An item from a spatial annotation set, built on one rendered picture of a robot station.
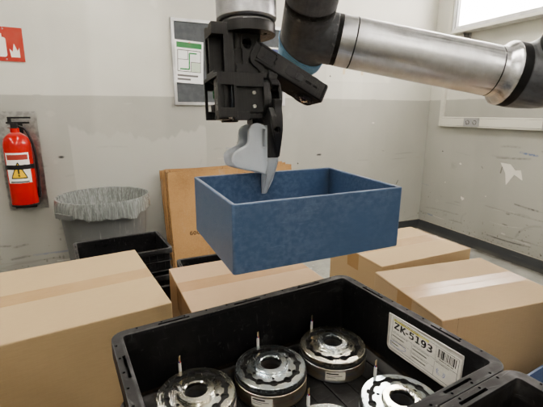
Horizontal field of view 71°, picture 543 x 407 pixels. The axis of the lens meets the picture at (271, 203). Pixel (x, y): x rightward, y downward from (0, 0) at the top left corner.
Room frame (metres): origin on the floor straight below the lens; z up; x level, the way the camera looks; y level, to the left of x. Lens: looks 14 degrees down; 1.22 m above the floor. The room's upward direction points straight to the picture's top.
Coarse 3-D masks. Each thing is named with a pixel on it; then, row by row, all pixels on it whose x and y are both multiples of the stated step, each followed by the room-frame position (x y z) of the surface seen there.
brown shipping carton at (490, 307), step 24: (432, 264) 0.86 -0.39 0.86; (456, 264) 0.86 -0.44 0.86; (480, 264) 0.86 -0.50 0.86; (384, 288) 0.78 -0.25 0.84; (408, 288) 0.73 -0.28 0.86; (432, 288) 0.73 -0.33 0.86; (456, 288) 0.73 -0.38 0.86; (480, 288) 0.73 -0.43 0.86; (504, 288) 0.73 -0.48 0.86; (528, 288) 0.73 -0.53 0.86; (432, 312) 0.64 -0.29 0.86; (456, 312) 0.64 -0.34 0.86; (480, 312) 0.64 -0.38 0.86; (504, 312) 0.65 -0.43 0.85; (528, 312) 0.66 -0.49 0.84; (480, 336) 0.63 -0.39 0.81; (504, 336) 0.65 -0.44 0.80; (528, 336) 0.67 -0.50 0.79; (504, 360) 0.65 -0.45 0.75; (528, 360) 0.67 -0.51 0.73
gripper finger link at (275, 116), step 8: (272, 96) 0.50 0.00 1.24; (272, 104) 0.48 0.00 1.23; (280, 104) 0.48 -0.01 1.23; (272, 112) 0.48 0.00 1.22; (280, 112) 0.48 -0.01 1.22; (264, 120) 0.49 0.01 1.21; (272, 120) 0.47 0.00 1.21; (280, 120) 0.48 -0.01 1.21; (272, 128) 0.47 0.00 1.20; (280, 128) 0.48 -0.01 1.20; (272, 136) 0.48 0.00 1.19; (280, 136) 0.48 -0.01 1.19; (272, 144) 0.48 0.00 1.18; (280, 144) 0.48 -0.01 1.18; (272, 152) 0.48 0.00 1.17
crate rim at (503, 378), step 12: (504, 372) 0.38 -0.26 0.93; (516, 372) 0.38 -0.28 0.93; (480, 384) 0.36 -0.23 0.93; (492, 384) 0.36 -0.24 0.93; (504, 384) 0.36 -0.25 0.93; (528, 384) 0.36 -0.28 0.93; (540, 384) 0.36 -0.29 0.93; (468, 396) 0.34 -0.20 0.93; (480, 396) 0.34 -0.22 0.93; (492, 396) 0.35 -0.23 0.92
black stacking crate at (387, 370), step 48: (336, 288) 0.62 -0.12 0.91; (144, 336) 0.46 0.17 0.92; (192, 336) 0.50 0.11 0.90; (240, 336) 0.53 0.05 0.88; (288, 336) 0.58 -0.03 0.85; (384, 336) 0.54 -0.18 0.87; (432, 336) 0.47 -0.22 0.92; (144, 384) 0.46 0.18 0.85; (336, 384) 0.48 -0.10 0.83; (432, 384) 0.46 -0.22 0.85
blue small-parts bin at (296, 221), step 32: (224, 192) 0.49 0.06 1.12; (256, 192) 0.51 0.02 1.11; (288, 192) 0.53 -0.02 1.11; (320, 192) 0.55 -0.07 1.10; (352, 192) 0.39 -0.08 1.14; (384, 192) 0.41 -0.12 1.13; (224, 224) 0.36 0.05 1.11; (256, 224) 0.35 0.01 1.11; (288, 224) 0.36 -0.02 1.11; (320, 224) 0.38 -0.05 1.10; (352, 224) 0.39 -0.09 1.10; (384, 224) 0.41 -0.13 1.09; (224, 256) 0.36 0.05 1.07; (256, 256) 0.35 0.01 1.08; (288, 256) 0.36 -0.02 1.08; (320, 256) 0.38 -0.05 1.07
